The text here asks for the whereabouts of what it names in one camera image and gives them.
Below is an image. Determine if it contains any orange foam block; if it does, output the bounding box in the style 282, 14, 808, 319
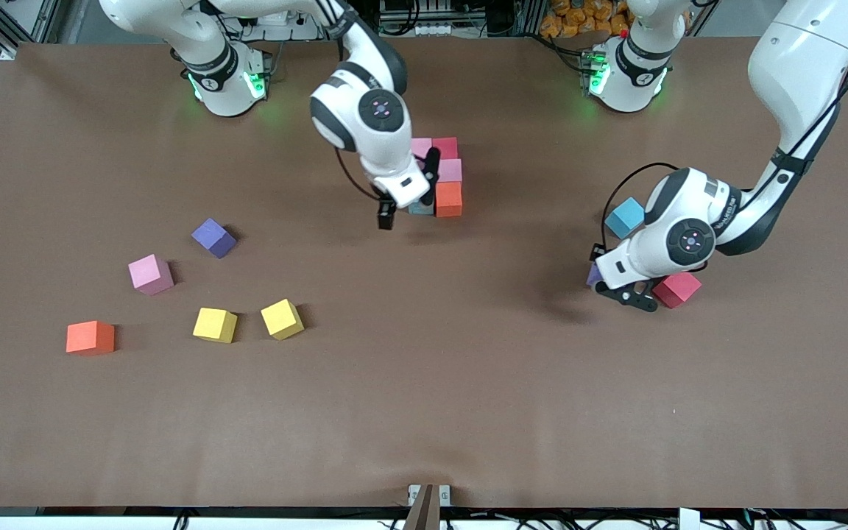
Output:
435, 182, 464, 218
66, 320, 116, 357

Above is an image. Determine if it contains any yellow foam block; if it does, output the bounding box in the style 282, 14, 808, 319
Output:
193, 308, 238, 345
261, 298, 305, 341

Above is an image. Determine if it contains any black equipment rack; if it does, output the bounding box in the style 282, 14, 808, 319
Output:
378, 0, 469, 38

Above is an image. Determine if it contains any bag of orange fruit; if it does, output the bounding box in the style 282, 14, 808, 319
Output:
540, 0, 631, 40

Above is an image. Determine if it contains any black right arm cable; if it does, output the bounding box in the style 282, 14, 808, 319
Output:
334, 146, 386, 203

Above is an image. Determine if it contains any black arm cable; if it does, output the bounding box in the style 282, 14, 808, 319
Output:
334, 146, 386, 203
599, 162, 681, 255

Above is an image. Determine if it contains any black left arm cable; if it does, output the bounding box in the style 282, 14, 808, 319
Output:
599, 162, 681, 255

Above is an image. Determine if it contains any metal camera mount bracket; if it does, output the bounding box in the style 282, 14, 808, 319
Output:
403, 484, 452, 530

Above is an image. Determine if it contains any white table edge rail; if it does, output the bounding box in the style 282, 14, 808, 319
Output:
0, 506, 848, 530

